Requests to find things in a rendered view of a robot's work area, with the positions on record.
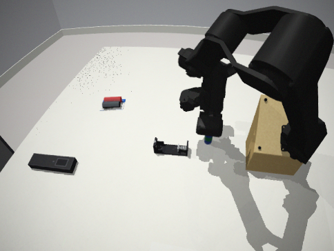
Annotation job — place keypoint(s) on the blue and green battery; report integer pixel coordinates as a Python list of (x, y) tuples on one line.
[(208, 140)]

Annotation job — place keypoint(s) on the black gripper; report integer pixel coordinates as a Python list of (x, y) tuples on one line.
[(210, 121)]

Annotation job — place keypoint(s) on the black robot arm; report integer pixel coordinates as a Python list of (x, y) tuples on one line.
[(286, 68)]

